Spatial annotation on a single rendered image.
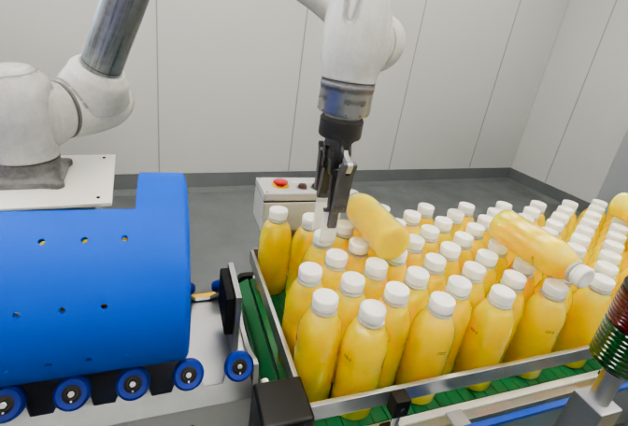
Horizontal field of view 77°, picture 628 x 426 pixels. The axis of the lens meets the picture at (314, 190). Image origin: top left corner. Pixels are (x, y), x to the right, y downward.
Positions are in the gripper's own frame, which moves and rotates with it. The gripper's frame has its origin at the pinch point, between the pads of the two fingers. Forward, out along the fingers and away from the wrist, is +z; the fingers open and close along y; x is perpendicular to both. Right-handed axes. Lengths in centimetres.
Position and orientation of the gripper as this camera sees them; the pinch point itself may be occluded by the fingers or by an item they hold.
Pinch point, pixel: (325, 220)
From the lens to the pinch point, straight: 75.0
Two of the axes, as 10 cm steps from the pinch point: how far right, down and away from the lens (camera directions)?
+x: 9.4, 0.0, 3.3
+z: -1.3, 9.1, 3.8
